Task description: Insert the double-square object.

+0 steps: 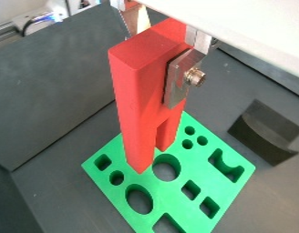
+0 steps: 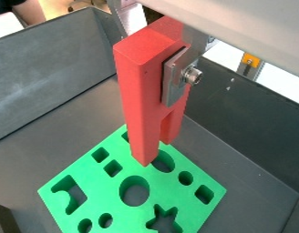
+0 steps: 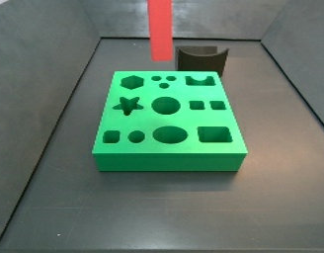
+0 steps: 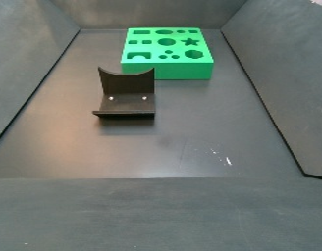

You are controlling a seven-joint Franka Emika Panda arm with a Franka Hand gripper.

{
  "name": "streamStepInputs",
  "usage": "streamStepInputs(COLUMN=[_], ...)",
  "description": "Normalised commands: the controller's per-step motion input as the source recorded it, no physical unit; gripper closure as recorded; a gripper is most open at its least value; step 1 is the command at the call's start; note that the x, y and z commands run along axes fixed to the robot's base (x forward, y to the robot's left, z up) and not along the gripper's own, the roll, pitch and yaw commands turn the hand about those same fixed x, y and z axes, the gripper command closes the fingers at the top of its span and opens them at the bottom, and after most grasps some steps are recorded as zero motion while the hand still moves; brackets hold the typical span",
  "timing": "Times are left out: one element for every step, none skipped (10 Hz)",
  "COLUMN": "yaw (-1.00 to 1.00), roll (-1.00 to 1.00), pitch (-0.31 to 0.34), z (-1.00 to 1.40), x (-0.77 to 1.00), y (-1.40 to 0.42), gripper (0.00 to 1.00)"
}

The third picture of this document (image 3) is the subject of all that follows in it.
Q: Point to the red double-square peg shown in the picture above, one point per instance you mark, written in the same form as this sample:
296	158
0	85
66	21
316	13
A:
161	29

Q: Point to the green shape-sorter block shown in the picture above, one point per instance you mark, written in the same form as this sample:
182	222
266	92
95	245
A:
169	122

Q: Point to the black curved holder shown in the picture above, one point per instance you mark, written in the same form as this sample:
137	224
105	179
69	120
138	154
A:
201	58

